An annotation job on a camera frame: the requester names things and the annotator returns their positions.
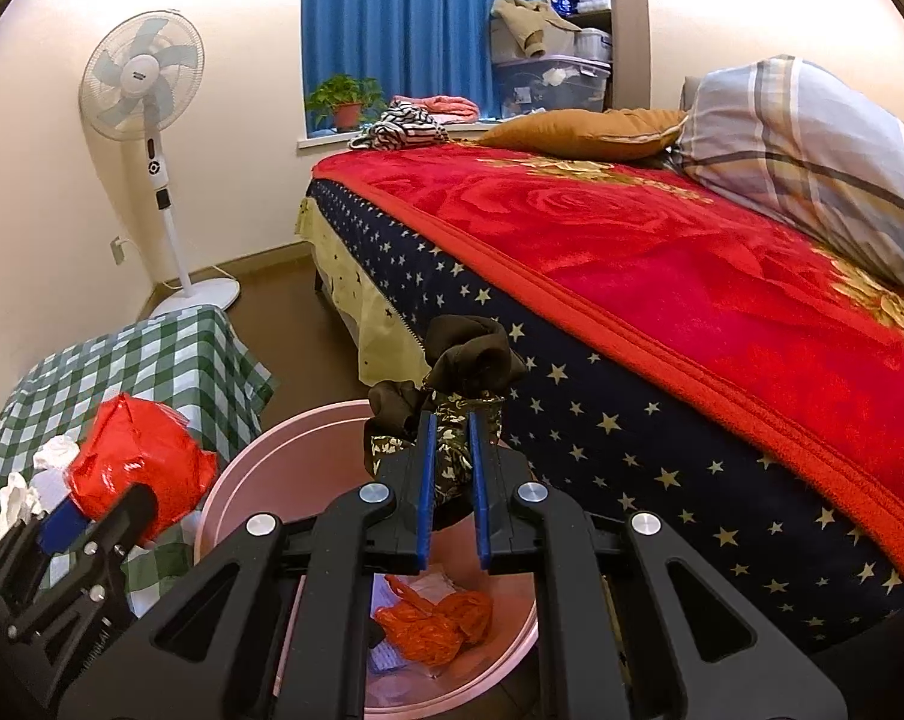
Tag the red plastic bag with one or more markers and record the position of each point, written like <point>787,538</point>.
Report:
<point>144,450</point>

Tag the navy star bed sheet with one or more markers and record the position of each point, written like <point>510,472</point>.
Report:
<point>647,480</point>

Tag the beige coat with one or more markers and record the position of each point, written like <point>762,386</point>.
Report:
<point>527,19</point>

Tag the pink folded cloth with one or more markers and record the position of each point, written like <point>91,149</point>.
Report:
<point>452,106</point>

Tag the white plastic bag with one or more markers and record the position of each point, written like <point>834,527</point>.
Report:
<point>54,457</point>

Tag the pink round bin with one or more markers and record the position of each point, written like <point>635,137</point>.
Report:
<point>272,450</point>

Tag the white wall outlet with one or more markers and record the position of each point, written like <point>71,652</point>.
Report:
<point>118,250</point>

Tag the small clear storage box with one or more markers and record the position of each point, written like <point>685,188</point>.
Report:
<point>593,43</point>

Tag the green checked tablecloth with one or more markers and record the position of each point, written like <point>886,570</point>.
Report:
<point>159,360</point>

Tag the blue curtain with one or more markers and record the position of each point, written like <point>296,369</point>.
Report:
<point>422,22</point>

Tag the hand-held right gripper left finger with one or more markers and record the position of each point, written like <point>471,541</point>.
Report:
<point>422,495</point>

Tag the white paper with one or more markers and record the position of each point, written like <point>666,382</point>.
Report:
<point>431,586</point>

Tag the potted green plant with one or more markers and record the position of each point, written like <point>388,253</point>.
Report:
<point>343,94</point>

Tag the red rose blanket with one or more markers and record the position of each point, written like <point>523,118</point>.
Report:
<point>647,255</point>

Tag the yellow star bed skirt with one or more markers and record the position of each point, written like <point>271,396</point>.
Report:
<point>347,270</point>

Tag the orange plastic bag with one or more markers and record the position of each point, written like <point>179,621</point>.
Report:
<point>437,626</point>

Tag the wooden bookshelf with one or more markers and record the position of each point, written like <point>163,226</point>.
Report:
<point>632,15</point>

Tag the large clear storage box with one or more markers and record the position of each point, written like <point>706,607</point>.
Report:
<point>549,86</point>

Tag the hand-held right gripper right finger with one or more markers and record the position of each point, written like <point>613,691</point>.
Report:
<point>482,495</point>

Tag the orange pillow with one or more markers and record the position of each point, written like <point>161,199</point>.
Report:
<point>579,133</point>

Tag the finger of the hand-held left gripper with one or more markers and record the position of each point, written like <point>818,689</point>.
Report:
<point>125,514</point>
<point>58,529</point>

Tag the white standing fan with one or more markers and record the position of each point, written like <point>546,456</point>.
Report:
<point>140,67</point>

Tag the black white striped cloth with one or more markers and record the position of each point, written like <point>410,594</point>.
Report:
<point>407,131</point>

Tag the grey plaid pillow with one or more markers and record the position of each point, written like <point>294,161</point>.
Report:
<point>804,150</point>

